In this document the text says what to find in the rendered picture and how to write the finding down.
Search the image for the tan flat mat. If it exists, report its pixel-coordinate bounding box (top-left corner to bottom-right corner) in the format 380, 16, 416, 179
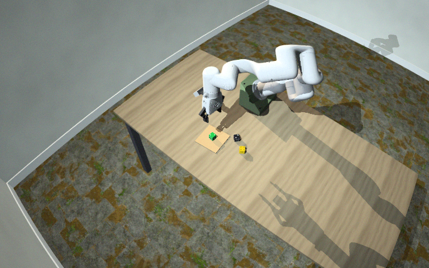
195, 125, 230, 153

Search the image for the green die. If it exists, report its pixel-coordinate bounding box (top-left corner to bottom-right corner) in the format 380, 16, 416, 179
209, 132, 216, 141

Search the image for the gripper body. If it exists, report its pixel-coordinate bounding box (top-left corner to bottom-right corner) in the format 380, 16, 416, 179
202, 90, 223, 115

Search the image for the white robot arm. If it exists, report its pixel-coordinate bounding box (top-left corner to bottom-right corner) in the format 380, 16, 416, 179
193, 45, 323, 102

